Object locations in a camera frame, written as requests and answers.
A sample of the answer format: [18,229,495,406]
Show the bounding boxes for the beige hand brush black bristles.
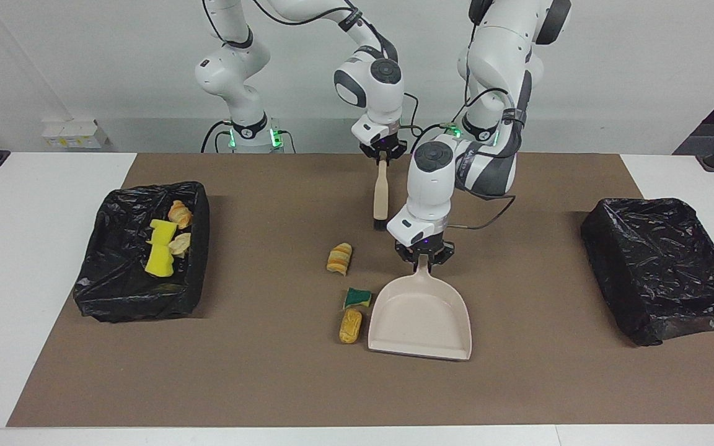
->
[373,158,390,232]

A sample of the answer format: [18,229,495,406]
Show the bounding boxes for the black right arm base cable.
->
[201,120,234,154]

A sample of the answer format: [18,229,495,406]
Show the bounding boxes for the white power strip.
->
[42,120,108,149]

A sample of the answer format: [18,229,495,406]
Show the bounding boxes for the black arm base cable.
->
[410,123,457,154]
[201,120,234,154]

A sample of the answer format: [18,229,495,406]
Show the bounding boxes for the green and yellow sponge piece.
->
[148,219,178,246]
[343,287,373,310]

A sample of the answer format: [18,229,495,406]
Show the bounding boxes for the beige plastic dustpan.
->
[368,254,473,361]

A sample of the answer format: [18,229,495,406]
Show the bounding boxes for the brown table mat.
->
[7,153,714,428]

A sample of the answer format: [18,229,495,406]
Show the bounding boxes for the brown bread roll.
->
[338,308,363,345]

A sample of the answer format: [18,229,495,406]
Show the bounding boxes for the black left arm base cable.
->
[410,123,457,154]

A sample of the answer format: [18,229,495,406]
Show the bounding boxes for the bin lined with black bag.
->
[580,197,714,346]
[73,181,211,323]

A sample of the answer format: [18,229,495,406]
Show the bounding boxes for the striped toy croissant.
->
[326,242,353,276]
[167,199,193,230]

